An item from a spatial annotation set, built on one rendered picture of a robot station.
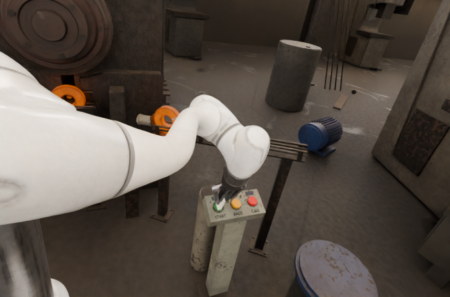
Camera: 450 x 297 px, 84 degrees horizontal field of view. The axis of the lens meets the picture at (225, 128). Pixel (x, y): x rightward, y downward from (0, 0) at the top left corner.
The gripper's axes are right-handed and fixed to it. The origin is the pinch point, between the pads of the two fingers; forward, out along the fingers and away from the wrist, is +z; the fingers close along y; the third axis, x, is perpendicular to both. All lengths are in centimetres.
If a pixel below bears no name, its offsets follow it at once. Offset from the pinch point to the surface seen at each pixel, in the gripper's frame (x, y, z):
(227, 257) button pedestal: 13.5, -7.4, 30.6
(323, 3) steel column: -332, -284, 38
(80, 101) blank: -73, 55, 16
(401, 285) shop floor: 46, -114, 51
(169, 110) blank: -55, 12, 6
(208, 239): 1.9, -2.9, 38.4
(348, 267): 31, -51, 11
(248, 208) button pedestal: 2.6, -12.2, 3.9
